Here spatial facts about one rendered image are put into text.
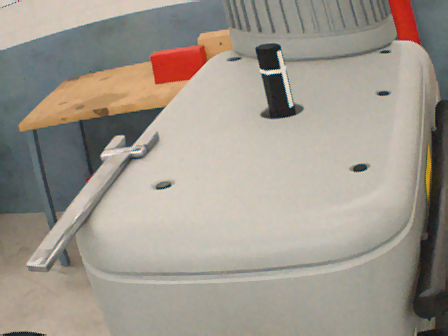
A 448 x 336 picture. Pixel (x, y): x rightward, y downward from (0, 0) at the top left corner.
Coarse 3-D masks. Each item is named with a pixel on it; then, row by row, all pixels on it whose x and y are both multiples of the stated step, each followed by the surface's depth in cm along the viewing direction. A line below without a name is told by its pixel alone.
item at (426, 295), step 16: (432, 128) 97; (432, 192) 83; (432, 208) 79; (432, 224) 76; (432, 240) 73; (432, 256) 70; (432, 272) 67; (416, 288) 68; (432, 288) 65; (416, 304) 66; (432, 304) 65
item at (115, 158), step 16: (112, 144) 82; (144, 144) 80; (112, 160) 78; (128, 160) 78; (96, 176) 75; (112, 176) 75; (80, 192) 73; (96, 192) 72; (80, 208) 70; (64, 224) 67; (80, 224) 68; (48, 240) 65; (64, 240) 65; (32, 256) 63; (48, 256) 62
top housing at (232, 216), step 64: (256, 64) 99; (320, 64) 95; (384, 64) 92; (192, 128) 83; (256, 128) 80; (320, 128) 78; (384, 128) 75; (128, 192) 73; (192, 192) 71; (256, 192) 68; (320, 192) 66; (384, 192) 64; (128, 256) 66; (192, 256) 65; (256, 256) 64; (320, 256) 63; (384, 256) 64; (128, 320) 69; (192, 320) 67; (256, 320) 66; (320, 320) 65; (384, 320) 66
